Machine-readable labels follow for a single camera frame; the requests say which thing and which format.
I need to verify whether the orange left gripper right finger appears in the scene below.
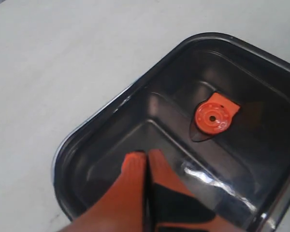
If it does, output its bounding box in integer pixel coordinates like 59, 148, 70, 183
148, 149, 239, 232

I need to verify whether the dark transparent lunchbox lid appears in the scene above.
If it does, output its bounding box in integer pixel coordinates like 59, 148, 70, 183
52, 32, 290, 232

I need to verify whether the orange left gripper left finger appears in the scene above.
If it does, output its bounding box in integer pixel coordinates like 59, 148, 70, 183
61, 151, 147, 232

